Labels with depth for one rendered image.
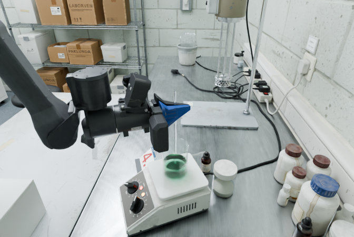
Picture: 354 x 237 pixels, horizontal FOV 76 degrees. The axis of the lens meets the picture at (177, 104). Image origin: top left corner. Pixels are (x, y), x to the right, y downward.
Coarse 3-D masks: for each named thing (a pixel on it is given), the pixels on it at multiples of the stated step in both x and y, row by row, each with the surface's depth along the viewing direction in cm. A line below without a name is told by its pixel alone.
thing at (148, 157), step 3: (150, 150) 70; (147, 153) 70; (150, 153) 69; (144, 156) 70; (147, 156) 69; (150, 156) 68; (141, 159) 70; (144, 159) 69; (147, 159) 68; (150, 159) 67; (153, 159) 66; (144, 162) 68; (147, 162) 67; (144, 165) 67; (144, 168) 66
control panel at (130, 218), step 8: (136, 176) 57; (144, 176) 56; (144, 184) 54; (136, 192) 54; (144, 192) 52; (128, 200) 53; (144, 200) 51; (128, 208) 51; (144, 208) 49; (152, 208) 48; (128, 216) 50; (136, 216) 49; (128, 224) 48
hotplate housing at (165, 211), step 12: (120, 192) 57; (192, 192) 51; (204, 192) 52; (156, 204) 49; (168, 204) 49; (180, 204) 50; (192, 204) 51; (204, 204) 53; (144, 216) 48; (156, 216) 49; (168, 216) 50; (180, 216) 52; (132, 228) 48; (144, 228) 49
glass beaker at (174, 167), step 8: (176, 144) 54; (184, 144) 52; (168, 152) 54; (176, 152) 55; (184, 152) 53; (168, 160) 49; (176, 160) 49; (184, 160) 50; (168, 168) 50; (176, 168) 50; (184, 168) 51; (168, 176) 51; (176, 176) 51; (184, 176) 52
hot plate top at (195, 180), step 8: (160, 160) 58; (192, 160) 58; (152, 168) 55; (160, 168) 55; (192, 168) 55; (152, 176) 53; (160, 176) 53; (192, 176) 53; (200, 176) 53; (160, 184) 51; (168, 184) 51; (176, 184) 51; (184, 184) 51; (192, 184) 51; (200, 184) 51; (208, 184) 51; (160, 192) 49; (168, 192) 49; (176, 192) 49; (184, 192) 49
